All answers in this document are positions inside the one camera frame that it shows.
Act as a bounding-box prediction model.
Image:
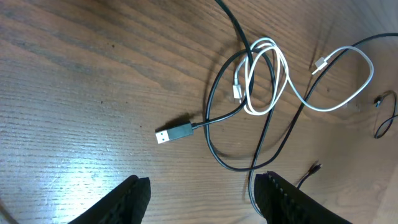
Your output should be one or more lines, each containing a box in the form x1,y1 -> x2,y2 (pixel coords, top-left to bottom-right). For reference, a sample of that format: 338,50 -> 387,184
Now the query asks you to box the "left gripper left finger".
70,175 -> 151,224

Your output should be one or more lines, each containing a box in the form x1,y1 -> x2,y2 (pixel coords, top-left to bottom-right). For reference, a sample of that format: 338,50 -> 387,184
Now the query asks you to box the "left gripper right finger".
254,171 -> 349,224

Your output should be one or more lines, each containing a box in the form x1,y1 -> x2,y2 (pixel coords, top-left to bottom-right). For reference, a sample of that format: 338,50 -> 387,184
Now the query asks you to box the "black USB cable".
154,0 -> 398,218
295,90 -> 398,190

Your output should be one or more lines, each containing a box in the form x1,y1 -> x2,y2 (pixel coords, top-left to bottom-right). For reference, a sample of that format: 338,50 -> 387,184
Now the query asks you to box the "white USB cable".
232,37 -> 374,116

